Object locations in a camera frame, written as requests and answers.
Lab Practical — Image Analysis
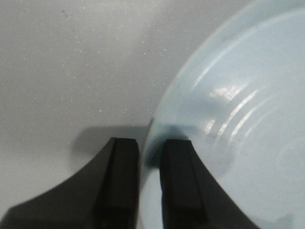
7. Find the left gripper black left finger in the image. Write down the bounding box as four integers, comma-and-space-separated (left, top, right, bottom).
0, 138, 139, 229

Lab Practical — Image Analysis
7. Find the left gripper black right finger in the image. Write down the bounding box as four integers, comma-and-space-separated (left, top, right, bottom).
161, 139, 257, 229

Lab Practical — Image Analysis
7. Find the light blue round plate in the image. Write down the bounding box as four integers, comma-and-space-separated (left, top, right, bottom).
139, 0, 305, 229

